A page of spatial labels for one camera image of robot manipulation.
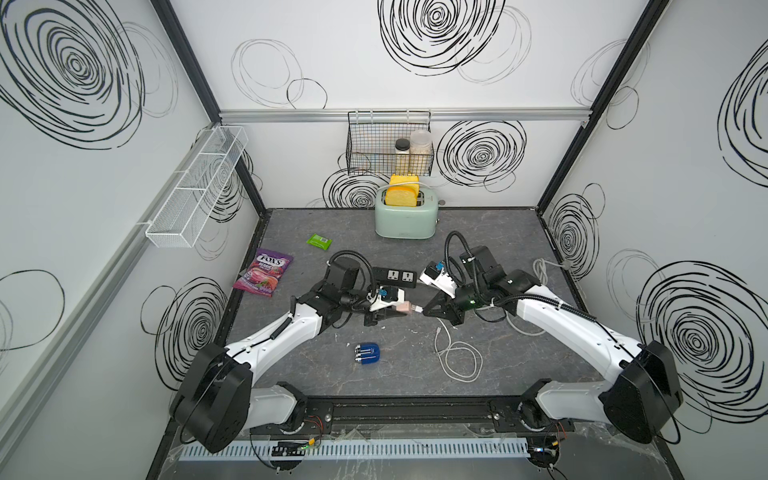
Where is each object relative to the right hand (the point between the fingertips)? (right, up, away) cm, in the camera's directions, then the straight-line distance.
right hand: (427, 313), depth 74 cm
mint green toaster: (-3, +24, +33) cm, 41 cm away
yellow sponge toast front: (-6, +32, +22) cm, 40 cm away
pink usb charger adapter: (-6, +2, -2) cm, 6 cm away
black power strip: (-7, +6, +23) cm, 25 cm away
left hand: (-6, +2, +2) cm, 7 cm away
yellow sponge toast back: (-5, +39, +28) cm, 48 cm away
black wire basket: (-15, +51, +22) cm, 58 cm away
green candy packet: (-35, +17, +34) cm, 52 cm away
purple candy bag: (-51, +7, +25) cm, 57 cm away
